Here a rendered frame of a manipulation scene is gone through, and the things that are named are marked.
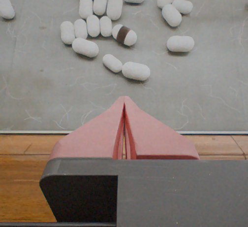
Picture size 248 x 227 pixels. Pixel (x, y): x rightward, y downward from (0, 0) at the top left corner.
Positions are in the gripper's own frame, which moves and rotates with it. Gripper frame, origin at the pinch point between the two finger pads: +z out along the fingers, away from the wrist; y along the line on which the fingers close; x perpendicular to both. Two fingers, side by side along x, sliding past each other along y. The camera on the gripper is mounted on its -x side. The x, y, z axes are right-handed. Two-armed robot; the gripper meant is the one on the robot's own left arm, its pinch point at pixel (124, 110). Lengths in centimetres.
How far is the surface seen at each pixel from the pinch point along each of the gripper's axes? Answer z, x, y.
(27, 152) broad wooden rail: 3.7, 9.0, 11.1
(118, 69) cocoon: 12.4, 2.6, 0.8
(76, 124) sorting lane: 7.8, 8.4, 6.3
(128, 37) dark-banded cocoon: 15.3, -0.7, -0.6
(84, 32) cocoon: 16.4, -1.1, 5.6
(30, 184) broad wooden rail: 0.9, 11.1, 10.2
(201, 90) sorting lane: 11.4, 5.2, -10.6
